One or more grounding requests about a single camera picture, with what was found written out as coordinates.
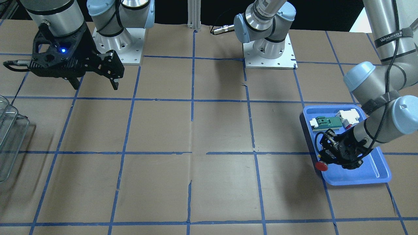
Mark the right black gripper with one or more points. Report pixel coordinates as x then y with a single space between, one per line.
85 45

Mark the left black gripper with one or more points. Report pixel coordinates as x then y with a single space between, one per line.
346 141

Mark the red emergency stop button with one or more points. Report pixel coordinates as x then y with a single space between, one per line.
320 165

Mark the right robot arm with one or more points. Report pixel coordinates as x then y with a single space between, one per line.
110 17

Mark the green terminal block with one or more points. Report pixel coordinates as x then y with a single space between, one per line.
323 123

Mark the white circuit breaker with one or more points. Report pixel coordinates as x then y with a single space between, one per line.
348 118

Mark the blue plastic tray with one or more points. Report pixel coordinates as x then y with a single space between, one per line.
374 168

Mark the silver wire mesh shelf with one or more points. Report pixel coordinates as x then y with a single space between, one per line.
13 129

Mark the aluminium frame post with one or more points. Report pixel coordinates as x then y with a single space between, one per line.
194 14

